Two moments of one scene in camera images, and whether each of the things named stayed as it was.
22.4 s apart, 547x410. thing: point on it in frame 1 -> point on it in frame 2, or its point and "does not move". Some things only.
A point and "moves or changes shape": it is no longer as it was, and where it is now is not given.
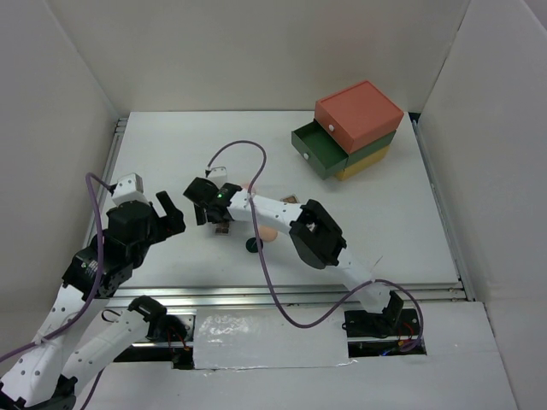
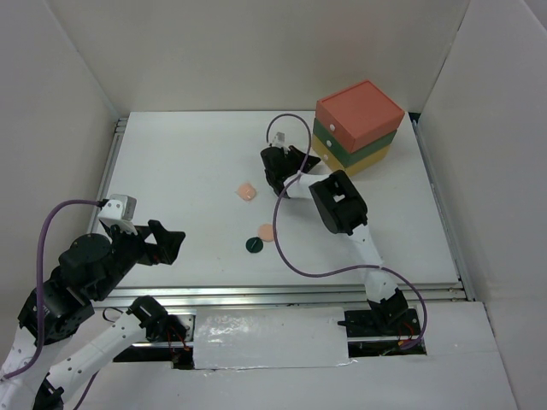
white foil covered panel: x=269 y=338 does not move
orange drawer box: x=358 y=115 does not move
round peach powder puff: x=267 y=234 does not move
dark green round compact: x=251 y=244 does not move
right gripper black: x=202 y=215 -> x=295 y=153
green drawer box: x=320 y=150 moves or changes shape
